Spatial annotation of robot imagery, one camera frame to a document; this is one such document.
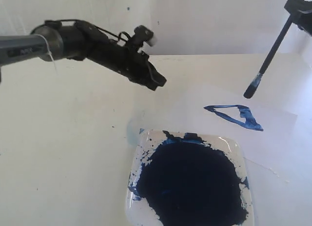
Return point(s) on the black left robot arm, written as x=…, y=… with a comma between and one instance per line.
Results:
x=79, y=40

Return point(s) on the white backdrop cloth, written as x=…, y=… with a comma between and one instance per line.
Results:
x=181, y=26

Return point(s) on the white paper sheet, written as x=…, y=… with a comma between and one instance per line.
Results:
x=278, y=159

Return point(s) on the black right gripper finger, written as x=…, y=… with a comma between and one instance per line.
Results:
x=301, y=14

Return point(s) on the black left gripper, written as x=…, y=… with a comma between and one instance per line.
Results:
x=127, y=62

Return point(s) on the white square paint plate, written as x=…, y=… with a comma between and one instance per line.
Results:
x=187, y=179

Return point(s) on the black paintbrush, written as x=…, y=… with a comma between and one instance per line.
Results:
x=250, y=91

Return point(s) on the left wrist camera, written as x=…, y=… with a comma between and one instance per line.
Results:
x=141, y=35

